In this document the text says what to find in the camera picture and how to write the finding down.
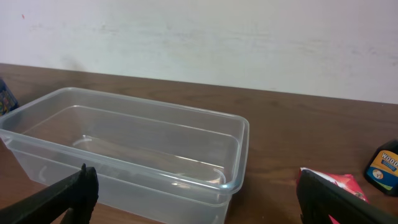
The blue cool fever box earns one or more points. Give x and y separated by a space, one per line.
8 101

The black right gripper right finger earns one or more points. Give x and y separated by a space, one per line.
332 202

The dark bottle yellow label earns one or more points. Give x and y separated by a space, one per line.
381 170

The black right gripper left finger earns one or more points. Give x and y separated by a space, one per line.
74 197

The red panadol box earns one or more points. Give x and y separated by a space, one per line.
345 183

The clear plastic container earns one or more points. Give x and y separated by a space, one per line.
169 163

